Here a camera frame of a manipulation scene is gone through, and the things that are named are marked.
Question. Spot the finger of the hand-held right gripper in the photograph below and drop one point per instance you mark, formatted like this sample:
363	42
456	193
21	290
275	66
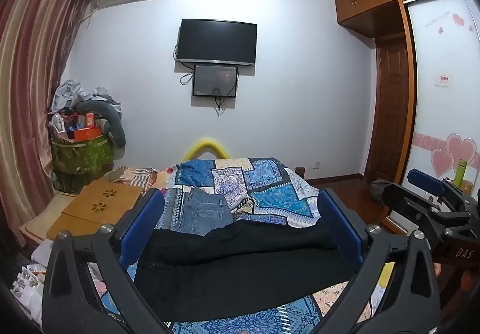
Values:
408	202
425	180

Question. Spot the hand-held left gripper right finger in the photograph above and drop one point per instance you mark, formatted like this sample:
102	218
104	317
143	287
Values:
339	225

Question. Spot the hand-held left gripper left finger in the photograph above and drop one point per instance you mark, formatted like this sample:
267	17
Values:
144	229

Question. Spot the black pants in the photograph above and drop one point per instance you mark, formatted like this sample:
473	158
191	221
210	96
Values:
243	262

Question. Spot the grey bag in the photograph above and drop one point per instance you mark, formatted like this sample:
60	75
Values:
379	189

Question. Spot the green bottle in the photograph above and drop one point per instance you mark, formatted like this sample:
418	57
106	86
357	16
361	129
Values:
460	172

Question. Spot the wooden lap desk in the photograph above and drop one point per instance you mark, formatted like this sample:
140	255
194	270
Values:
97	202

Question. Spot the striped cloth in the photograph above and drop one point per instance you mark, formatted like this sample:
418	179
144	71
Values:
131	176

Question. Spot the blue jeans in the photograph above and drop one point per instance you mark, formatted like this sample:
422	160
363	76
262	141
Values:
200	210

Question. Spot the yellow blanket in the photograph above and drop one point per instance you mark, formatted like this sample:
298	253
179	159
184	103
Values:
386	276

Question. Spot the blue patchwork bedspread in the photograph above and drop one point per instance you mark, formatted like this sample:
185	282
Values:
277	187

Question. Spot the brown wooden door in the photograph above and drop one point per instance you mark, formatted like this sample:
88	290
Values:
392	112

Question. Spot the green fabric basket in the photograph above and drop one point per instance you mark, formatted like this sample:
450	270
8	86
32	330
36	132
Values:
80	157

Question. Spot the yellow foam arch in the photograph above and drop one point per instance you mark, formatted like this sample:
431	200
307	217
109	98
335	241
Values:
206	144

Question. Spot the orange box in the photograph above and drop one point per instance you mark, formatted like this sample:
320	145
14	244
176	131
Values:
88	134

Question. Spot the grey bolster pillow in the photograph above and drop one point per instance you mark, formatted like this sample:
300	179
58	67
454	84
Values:
114	120

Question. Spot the small red box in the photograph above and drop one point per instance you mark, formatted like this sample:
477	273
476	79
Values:
90	120

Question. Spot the wooden wardrobe with heart stickers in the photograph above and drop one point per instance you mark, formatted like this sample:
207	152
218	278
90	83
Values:
442	56

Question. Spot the pile of white packets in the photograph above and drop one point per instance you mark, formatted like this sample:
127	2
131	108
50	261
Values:
28	292

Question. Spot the pile of grey clothes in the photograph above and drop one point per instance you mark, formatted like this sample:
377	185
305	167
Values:
71	94

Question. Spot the striped red curtain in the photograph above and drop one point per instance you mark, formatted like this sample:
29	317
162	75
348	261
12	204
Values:
26	94

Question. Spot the white wall socket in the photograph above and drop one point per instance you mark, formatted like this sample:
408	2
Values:
317	165

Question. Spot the wooden bed post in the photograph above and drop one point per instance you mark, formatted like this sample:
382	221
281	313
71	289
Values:
300	171

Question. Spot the small black wall monitor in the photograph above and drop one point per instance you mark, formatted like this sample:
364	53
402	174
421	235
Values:
215	80

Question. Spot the black wall television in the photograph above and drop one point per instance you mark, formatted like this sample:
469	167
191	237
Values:
217	41

